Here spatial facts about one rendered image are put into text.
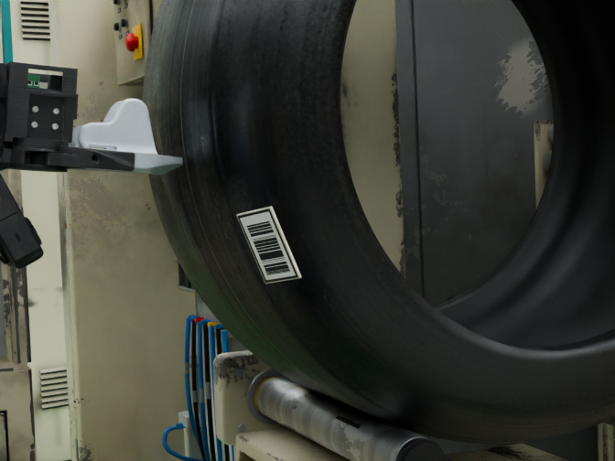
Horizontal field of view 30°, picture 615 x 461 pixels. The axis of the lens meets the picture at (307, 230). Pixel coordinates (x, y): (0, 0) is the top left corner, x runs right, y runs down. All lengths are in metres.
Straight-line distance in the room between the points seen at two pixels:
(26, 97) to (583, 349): 0.50
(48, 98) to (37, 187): 3.47
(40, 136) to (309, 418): 0.39
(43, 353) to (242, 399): 3.21
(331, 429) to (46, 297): 3.41
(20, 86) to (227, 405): 0.48
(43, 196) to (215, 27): 3.51
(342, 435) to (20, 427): 0.65
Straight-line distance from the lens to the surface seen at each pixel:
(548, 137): 1.58
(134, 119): 0.94
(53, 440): 4.51
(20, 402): 1.59
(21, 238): 0.92
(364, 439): 1.00
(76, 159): 0.91
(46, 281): 4.42
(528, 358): 0.98
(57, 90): 0.93
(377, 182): 1.32
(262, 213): 0.87
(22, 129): 0.91
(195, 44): 0.94
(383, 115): 1.33
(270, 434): 1.24
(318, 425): 1.09
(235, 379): 1.25
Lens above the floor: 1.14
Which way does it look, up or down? 3 degrees down
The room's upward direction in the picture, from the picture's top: 2 degrees counter-clockwise
